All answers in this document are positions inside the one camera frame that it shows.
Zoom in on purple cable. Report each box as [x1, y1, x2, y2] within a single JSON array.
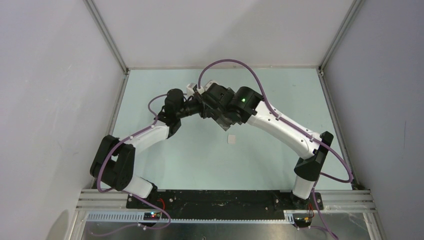
[[96, 93, 170, 194], [197, 58, 355, 184]]

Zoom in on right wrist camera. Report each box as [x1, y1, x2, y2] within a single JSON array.
[[197, 80, 218, 94]]

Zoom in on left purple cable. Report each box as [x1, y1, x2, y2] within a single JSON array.
[[96, 93, 170, 194]]

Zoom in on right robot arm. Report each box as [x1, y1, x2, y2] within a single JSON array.
[[195, 81, 334, 209]]

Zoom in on white battery cover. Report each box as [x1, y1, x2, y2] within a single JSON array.
[[227, 134, 236, 145]]

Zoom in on left controller board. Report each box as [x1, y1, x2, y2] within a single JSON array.
[[143, 212, 161, 221]]

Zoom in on right controller board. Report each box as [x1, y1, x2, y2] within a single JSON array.
[[293, 216, 312, 225]]

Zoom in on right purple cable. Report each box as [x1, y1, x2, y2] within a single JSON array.
[[197, 58, 355, 184]]

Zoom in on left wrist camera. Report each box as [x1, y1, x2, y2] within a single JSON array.
[[186, 83, 198, 97]]

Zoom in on controller board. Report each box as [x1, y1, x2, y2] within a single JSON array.
[[143, 212, 161, 221], [293, 216, 312, 225]]

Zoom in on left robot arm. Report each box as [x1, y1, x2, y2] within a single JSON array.
[[89, 88, 203, 208]]

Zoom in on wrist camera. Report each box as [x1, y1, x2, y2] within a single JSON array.
[[197, 80, 218, 94], [186, 83, 198, 97]]

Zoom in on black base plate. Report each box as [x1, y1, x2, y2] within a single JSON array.
[[146, 189, 324, 221]]

